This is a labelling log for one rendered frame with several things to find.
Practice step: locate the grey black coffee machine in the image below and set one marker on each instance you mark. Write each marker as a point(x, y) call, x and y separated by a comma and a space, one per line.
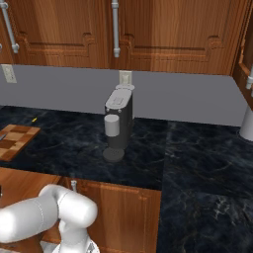
point(120, 131)

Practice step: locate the small yellow object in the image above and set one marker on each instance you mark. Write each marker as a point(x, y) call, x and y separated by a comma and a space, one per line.
point(34, 119)

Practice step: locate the wooden side cupboard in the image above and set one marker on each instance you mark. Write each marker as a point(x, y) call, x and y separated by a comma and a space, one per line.
point(243, 49)

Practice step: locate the wooden cupboard door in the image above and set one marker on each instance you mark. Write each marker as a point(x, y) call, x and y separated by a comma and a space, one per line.
point(128, 217)
point(184, 33)
point(59, 29)

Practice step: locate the wooden drawer front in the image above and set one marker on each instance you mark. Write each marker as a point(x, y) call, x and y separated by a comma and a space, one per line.
point(23, 186)

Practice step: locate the checkered wooden cutting board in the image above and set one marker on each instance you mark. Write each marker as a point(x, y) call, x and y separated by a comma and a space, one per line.
point(16, 140)

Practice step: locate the white cylinder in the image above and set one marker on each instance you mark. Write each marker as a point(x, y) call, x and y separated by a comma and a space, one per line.
point(247, 126)

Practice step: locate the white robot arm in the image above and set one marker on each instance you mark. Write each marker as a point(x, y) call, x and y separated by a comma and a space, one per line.
point(39, 214)

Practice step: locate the white wall outlet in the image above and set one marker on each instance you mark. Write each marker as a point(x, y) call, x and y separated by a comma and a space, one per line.
point(125, 77)
point(9, 73)

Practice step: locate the wooden upper cupboard door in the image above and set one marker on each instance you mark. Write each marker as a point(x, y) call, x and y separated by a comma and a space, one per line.
point(184, 33)
point(59, 29)

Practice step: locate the wooden lower cupboard door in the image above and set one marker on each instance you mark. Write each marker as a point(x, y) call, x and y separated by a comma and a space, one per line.
point(128, 217)

